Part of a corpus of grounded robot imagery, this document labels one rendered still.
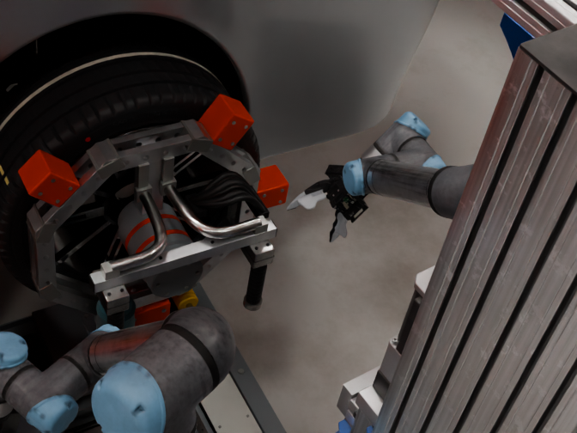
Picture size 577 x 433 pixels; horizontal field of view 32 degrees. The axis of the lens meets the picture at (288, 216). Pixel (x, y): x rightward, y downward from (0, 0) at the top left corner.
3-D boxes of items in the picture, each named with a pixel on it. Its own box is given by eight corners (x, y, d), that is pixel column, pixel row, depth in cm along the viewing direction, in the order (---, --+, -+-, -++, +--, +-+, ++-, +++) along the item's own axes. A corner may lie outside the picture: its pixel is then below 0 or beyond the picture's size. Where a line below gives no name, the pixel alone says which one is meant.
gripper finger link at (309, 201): (289, 209, 220) (330, 198, 221) (283, 196, 225) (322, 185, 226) (292, 221, 222) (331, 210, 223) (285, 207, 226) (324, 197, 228)
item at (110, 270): (148, 194, 220) (150, 160, 212) (185, 257, 209) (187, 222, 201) (72, 216, 212) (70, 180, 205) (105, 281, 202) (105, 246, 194)
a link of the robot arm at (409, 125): (421, 124, 214) (402, 102, 220) (385, 160, 217) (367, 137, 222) (439, 139, 220) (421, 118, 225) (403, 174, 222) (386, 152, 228)
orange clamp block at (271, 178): (240, 192, 247) (272, 183, 251) (254, 213, 243) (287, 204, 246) (243, 172, 242) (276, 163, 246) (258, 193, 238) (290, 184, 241)
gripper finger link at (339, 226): (335, 253, 229) (343, 218, 225) (328, 239, 234) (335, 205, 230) (348, 253, 230) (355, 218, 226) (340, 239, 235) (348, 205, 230)
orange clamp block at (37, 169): (69, 162, 211) (38, 147, 204) (81, 187, 207) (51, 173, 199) (47, 184, 212) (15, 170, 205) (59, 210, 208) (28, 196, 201)
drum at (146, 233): (167, 226, 241) (170, 185, 231) (204, 289, 229) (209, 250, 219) (112, 241, 235) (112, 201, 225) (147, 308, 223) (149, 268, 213)
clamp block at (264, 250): (254, 234, 226) (257, 219, 223) (272, 263, 221) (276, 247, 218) (234, 240, 224) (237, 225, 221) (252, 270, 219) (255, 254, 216)
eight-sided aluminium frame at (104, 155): (233, 257, 264) (257, 100, 224) (245, 275, 260) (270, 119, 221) (33, 320, 241) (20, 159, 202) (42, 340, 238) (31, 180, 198)
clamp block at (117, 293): (113, 278, 212) (113, 262, 209) (130, 309, 207) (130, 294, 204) (91, 285, 210) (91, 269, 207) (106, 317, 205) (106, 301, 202)
